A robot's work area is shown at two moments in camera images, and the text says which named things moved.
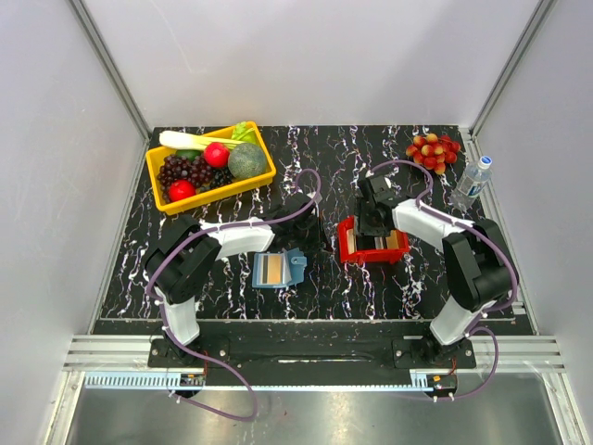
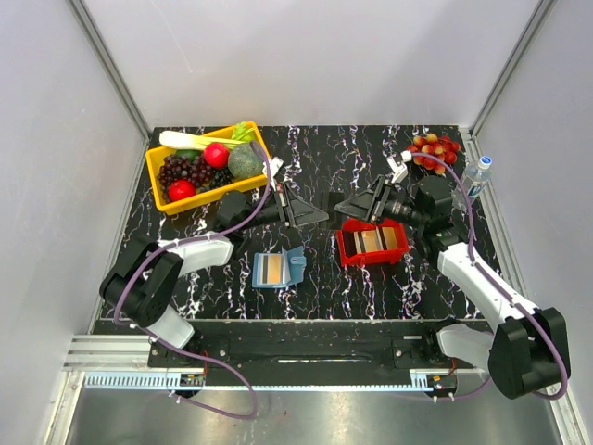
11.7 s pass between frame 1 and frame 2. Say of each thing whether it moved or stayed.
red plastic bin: stayed
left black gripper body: moved
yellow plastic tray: stayed
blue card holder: stayed
